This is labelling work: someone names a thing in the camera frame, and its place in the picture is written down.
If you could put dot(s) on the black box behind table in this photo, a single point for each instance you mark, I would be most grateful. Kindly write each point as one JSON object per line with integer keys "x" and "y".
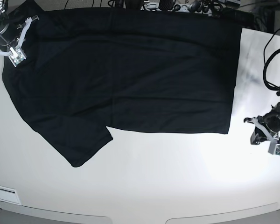
{"x": 242, "y": 18}

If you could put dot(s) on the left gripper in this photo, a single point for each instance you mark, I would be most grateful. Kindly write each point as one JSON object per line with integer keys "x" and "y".
{"x": 267, "y": 127}

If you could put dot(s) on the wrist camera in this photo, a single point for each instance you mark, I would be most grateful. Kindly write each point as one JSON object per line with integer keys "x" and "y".
{"x": 17, "y": 57}
{"x": 274, "y": 148}

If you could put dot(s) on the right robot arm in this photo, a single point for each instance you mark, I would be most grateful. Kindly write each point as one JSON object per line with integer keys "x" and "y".
{"x": 3, "y": 14}

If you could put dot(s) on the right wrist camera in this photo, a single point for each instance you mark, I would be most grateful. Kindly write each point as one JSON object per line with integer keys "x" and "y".
{"x": 17, "y": 57}

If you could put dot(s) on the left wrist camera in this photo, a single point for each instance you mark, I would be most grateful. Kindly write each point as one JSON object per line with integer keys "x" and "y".
{"x": 274, "y": 148}

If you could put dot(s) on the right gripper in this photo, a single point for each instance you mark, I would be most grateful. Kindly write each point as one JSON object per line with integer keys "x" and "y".
{"x": 12, "y": 38}

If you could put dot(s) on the white label on table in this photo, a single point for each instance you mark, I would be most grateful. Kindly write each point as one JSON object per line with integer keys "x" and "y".
{"x": 9, "y": 195}

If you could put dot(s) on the black T-shirt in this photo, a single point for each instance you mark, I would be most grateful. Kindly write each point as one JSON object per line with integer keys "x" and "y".
{"x": 88, "y": 69}

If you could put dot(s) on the white power strip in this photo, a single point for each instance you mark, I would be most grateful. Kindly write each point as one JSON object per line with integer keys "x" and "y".
{"x": 177, "y": 7}

